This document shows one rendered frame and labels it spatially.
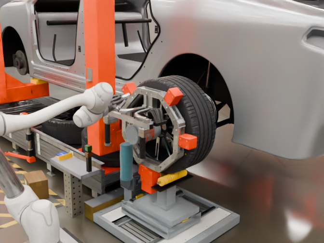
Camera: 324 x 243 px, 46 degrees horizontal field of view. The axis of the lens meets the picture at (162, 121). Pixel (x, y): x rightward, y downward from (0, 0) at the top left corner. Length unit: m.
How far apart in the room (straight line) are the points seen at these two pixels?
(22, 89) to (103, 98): 2.84
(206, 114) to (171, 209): 0.79
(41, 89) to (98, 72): 2.09
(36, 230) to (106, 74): 1.27
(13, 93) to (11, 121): 2.81
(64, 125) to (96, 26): 1.40
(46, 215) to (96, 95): 0.66
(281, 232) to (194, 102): 1.31
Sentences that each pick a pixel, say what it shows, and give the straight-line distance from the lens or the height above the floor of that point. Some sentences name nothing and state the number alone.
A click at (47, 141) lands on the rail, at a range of 3.88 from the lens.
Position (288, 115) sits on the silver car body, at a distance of 2.46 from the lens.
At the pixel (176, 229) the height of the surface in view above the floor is 0.14.
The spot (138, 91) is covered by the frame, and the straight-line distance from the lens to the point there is 2.55.
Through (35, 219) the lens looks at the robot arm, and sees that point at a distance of 2.07.
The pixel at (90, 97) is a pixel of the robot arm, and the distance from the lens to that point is 1.94.
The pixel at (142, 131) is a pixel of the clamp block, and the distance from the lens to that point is 2.25.
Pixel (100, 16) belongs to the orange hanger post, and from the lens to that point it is 2.78.
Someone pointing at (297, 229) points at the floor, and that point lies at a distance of 3.28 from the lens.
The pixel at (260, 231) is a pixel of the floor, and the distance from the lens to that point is 3.16.
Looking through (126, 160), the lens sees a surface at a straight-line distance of 2.62.
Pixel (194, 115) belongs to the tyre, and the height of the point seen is 1.00.
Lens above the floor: 1.68
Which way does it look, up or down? 18 degrees down
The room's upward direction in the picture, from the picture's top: 2 degrees clockwise
